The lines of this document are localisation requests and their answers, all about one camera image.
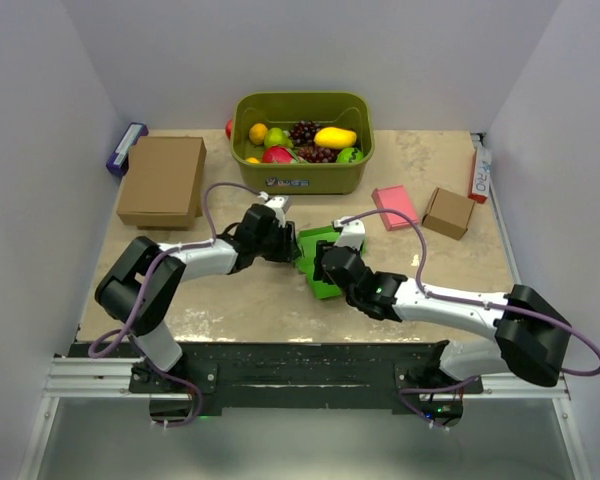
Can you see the green pear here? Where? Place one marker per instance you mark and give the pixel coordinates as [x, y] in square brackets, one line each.
[277, 137]

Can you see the red fruit behind bin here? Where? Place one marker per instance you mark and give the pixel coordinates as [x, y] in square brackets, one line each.
[229, 129]

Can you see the large brown cardboard box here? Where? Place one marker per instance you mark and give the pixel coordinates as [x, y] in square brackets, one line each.
[162, 187]

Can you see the small brown cardboard box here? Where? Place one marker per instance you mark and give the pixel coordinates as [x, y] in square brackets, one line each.
[448, 213]

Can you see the olive green plastic bin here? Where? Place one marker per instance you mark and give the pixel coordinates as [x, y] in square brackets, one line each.
[285, 108]

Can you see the dark grapes upper bunch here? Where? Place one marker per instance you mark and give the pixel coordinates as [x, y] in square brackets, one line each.
[303, 133]

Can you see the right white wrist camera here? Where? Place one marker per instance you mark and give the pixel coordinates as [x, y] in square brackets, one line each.
[351, 231]

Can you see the red white box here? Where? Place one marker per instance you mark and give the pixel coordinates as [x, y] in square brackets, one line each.
[479, 182]

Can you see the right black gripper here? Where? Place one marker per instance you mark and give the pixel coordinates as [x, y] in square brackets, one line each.
[320, 274]

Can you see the purple white box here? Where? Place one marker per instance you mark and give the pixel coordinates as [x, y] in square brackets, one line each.
[117, 163]

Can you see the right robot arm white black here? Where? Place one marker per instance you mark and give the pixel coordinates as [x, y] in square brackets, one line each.
[513, 338]

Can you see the pink box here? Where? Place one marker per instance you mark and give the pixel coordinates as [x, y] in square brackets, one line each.
[395, 198]

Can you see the dark grapes lower bunch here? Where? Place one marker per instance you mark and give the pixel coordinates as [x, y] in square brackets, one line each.
[315, 154]

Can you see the dark grapes bunch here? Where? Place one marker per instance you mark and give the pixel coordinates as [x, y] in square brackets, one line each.
[303, 133]
[315, 154]

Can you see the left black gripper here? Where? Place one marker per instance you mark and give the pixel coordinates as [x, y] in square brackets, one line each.
[288, 250]

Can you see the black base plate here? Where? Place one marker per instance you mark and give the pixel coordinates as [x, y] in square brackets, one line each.
[302, 375]

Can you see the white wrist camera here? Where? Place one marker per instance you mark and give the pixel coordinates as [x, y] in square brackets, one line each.
[279, 204]
[351, 231]

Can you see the green round fruit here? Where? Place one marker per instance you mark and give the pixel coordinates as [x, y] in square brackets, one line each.
[350, 155]

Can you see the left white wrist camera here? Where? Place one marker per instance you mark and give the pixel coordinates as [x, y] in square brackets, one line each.
[279, 204]

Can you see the red dragon fruit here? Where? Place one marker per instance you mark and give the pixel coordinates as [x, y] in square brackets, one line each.
[279, 155]

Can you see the green paper box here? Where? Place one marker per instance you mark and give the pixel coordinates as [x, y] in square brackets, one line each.
[313, 245]

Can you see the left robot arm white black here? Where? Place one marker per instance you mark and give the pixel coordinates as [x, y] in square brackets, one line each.
[140, 286]

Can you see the yellow mango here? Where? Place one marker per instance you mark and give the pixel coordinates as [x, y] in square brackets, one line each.
[335, 138]

